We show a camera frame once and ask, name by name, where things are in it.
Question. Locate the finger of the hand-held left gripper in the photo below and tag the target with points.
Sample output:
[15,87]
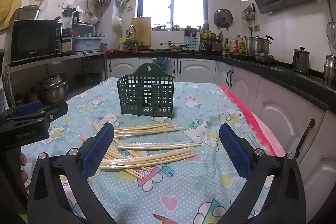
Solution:
[59,108]
[30,106]

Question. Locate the row of spice jars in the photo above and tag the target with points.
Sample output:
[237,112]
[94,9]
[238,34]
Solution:
[168,27]

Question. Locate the cartoon cat printed tablecloth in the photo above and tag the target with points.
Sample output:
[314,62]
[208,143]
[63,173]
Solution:
[183,187]

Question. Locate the wall outlet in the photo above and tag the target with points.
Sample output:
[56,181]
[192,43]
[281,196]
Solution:
[256,27]

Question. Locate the black wok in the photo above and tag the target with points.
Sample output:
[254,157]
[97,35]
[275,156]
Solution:
[89,78]

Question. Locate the grey dish cover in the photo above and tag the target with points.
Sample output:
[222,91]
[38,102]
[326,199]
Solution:
[86,29]

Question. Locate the steel bowl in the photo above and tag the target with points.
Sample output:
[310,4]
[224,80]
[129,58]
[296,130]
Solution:
[263,58]

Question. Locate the blue plastic bag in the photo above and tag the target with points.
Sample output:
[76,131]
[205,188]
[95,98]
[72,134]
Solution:
[161,64]

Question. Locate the steel pot lid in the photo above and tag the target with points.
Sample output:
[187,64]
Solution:
[223,18]

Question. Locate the large steel stockpot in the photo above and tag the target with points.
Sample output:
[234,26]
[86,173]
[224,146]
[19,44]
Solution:
[258,45]

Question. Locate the wooden cutting board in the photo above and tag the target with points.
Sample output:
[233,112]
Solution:
[141,31]

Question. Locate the steel pot with lid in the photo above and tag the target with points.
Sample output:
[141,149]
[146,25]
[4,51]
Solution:
[27,13]

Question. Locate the dark sauce bottle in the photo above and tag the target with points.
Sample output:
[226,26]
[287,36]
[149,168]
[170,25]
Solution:
[225,49]

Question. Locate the metal kitchen faucet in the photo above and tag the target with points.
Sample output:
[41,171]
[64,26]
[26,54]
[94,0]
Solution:
[131,35]

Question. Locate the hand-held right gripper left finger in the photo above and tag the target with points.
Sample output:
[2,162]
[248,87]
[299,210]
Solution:
[98,150]

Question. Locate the blue plastic dish basin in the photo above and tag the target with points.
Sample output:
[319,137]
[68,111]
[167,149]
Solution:
[86,45]

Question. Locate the steel shaker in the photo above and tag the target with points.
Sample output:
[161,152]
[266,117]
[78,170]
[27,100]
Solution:
[329,69]

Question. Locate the green plastic utensil holder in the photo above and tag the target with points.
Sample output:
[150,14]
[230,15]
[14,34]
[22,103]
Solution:
[157,98]

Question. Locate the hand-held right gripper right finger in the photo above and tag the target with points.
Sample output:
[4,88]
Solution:
[233,150]

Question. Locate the pile of chopsticks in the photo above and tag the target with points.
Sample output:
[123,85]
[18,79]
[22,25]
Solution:
[147,159]

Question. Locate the white hanging colander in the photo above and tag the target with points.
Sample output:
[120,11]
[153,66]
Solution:
[117,22]

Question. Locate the person's right hand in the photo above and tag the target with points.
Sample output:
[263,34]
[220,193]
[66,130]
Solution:
[165,220]

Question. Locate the hanging kitchen utensils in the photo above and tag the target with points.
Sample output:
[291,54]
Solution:
[249,12]

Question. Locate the woven bamboo tray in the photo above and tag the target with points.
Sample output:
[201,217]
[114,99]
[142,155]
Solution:
[9,6]

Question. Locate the stacked steel pots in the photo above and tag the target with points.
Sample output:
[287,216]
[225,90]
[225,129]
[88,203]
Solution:
[53,90]

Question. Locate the stainless steel shelf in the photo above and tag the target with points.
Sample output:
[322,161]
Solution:
[65,57]

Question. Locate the blue wall holder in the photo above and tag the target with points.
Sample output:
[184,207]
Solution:
[120,2]

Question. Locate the steel canister with lid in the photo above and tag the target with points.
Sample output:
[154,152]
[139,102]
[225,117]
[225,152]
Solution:
[301,61]

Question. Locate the cooking oil bottle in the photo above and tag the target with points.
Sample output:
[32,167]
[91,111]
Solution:
[237,45]

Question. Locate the black microwave oven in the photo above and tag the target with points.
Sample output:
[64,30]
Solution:
[34,40]

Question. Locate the patterned bowl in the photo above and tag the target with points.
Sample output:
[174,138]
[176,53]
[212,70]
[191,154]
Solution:
[178,48]

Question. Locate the person's left hand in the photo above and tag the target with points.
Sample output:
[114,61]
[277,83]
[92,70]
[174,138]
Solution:
[23,161]

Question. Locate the cluster of condiment jars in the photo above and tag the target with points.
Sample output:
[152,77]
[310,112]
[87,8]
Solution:
[210,40]

